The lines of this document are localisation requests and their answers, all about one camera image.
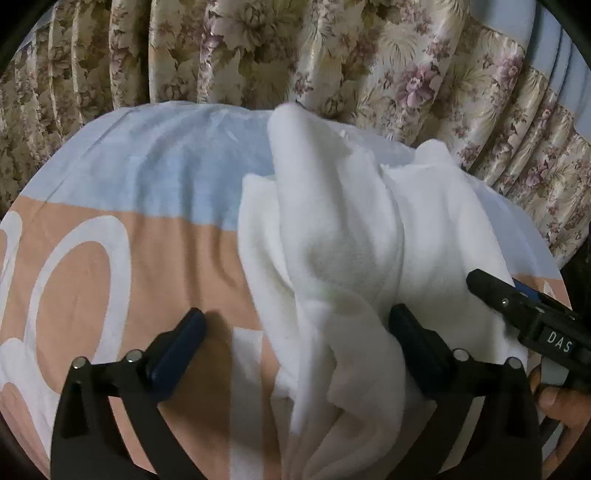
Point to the peach and blue printed blanket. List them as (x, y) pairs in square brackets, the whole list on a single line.
[(138, 221)]

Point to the floral and blue curtain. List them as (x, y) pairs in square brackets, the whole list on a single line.
[(323, 55)]

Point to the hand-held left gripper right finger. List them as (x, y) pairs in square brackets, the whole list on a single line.
[(412, 344)]

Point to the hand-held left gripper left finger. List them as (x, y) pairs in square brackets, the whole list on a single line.
[(178, 351)]

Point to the white fleece towel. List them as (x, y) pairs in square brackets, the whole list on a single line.
[(369, 277)]

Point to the person's right hand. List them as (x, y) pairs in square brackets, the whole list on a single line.
[(556, 398)]

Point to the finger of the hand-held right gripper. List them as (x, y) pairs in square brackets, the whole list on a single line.
[(501, 295), (526, 290)]

